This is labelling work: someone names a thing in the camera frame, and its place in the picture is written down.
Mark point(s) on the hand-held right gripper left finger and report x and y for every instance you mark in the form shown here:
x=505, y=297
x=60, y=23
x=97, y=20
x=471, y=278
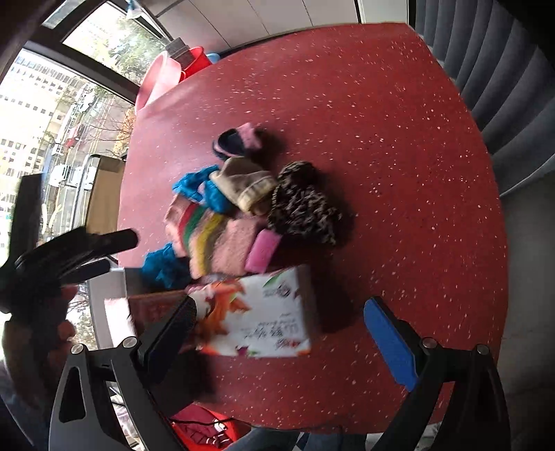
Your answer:
x=169, y=342

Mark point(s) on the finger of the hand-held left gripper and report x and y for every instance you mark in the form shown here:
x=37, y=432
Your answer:
x=112, y=240
x=91, y=269

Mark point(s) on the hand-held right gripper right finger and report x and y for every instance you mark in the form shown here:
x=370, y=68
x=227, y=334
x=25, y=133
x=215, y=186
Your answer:
x=390, y=342

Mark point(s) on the white storage box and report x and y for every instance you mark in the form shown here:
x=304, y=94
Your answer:
x=117, y=316

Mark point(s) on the striped knitted glove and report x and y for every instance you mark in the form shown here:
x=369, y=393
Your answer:
x=203, y=236

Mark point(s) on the blue cloth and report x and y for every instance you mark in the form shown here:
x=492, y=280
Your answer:
x=203, y=188
x=164, y=265

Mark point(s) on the pink and navy sock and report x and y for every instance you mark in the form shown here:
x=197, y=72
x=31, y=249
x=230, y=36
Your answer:
x=236, y=141

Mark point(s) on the person's left forearm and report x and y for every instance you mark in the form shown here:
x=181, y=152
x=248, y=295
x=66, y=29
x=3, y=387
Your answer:
x=17, y=418

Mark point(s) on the person's left hand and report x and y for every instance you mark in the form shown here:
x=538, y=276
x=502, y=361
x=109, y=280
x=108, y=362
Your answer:
x=41, y=347

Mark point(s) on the booklet under blue cloth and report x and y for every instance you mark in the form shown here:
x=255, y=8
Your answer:
x=260, y=312

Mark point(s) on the pink fuzzy sock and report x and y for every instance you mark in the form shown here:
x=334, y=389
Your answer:
x=262, y=250

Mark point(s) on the leopard print sock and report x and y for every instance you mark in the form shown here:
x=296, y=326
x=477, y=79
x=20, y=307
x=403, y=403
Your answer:
x=303, y=204

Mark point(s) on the pink plastic basin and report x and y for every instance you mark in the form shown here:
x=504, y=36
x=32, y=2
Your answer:
x=158, y=82

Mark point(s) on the red plastic bucket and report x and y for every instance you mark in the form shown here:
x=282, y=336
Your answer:
x=197, y=60

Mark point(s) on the dark grey basket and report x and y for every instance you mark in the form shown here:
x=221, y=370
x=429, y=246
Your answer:
x=177, y=47

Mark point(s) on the blue plastic basin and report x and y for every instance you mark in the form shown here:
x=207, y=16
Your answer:
x=213, y=58

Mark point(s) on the grey curtain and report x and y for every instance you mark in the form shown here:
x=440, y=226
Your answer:
x=498, y=86

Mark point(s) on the black window frame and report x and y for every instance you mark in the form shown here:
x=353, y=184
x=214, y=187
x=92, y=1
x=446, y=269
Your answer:
x=86, y=73

